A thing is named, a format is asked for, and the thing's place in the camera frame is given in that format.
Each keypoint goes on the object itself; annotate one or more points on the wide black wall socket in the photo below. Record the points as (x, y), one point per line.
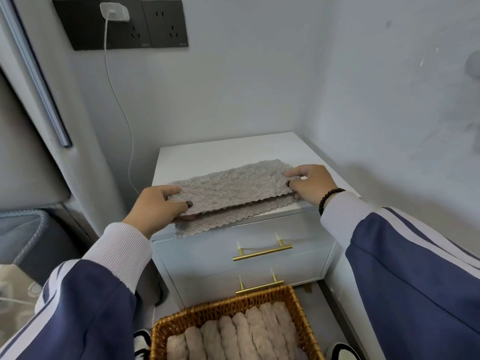
(78, 26)

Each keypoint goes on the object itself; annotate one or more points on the person's left hand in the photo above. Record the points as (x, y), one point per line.
(150, 213)

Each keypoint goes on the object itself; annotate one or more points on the grey padded headboard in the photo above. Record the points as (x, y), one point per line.
(26, 164)

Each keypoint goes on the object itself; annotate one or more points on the person's shoe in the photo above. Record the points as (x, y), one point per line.
(142, 344)
(343, 352)

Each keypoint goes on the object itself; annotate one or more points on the white charger plug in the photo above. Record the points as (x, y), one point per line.
(114, 11)

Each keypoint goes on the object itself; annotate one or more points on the person's right hand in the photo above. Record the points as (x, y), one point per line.
(317, 183)

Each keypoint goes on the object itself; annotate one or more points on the orange wicker basket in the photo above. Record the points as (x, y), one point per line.
(180, 318)

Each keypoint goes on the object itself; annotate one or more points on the person's left forearm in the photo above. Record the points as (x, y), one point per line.
(75, 303)

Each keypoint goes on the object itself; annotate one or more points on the person's left shoe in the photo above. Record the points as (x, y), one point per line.
(142, 344)

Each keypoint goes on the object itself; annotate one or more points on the silver headboard trim strip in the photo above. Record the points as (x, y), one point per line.
(37, 78)

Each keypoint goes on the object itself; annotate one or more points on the narrow black wall socket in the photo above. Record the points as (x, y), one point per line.
(165, 24)

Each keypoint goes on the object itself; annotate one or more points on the patterned beige bedspread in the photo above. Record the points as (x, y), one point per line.
(15, 296)

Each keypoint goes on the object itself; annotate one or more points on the person's right forearm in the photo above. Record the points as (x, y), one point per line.
(420, 277)

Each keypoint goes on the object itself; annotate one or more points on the single grey towel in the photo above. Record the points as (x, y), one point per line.
(232, 187)

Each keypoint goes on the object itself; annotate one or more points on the person's right shoe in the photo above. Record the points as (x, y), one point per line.
(343, 352)

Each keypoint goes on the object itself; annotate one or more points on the white nightstand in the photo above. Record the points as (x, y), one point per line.
(202, 266)

